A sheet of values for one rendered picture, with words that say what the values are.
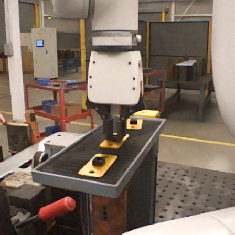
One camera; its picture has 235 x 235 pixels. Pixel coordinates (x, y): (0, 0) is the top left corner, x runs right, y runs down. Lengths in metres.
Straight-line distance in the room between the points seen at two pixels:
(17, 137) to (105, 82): 0.68
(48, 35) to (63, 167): 10.59
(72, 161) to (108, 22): 0.24
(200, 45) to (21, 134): 7.03
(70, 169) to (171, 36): 7.66
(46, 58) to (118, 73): 10.55
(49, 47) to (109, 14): 10.51
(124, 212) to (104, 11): 0.37
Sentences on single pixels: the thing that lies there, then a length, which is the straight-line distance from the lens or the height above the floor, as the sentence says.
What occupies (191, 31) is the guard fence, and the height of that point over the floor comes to 1.71.
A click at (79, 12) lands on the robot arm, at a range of 0.50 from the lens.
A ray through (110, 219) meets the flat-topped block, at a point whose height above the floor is 1.01.
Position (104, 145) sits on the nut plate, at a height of 1.16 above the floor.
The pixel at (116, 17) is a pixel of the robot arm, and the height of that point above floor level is 1.39.
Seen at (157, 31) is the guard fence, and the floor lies 1.72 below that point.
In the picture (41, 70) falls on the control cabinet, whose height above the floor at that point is 0.39.
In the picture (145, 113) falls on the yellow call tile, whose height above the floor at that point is 1.16.
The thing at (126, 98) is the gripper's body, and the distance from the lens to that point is 0.51.
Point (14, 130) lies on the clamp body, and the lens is 1.13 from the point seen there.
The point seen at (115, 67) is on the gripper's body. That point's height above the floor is 1.31.
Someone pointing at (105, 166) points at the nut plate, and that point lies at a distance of 0.45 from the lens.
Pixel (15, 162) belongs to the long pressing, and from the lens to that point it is 0.91.
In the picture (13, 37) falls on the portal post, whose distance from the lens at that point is 4.76.
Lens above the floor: 1.35
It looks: 15 degrees down
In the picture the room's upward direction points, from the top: straight up
